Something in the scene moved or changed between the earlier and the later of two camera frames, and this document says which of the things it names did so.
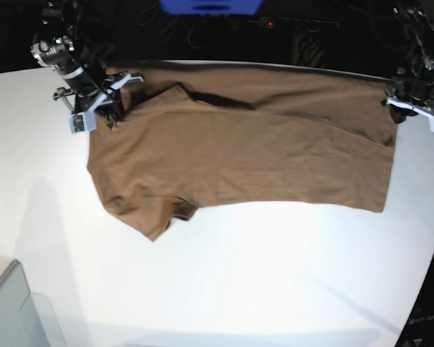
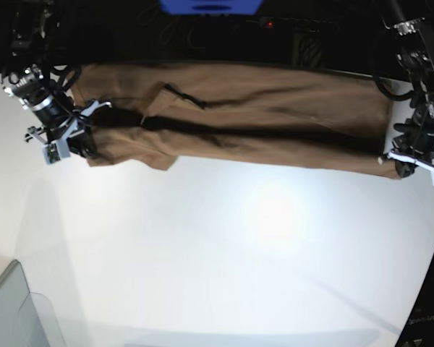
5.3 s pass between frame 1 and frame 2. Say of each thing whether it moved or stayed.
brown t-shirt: moved
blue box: stayed
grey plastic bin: stayed
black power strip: stayed
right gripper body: moved
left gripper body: moved
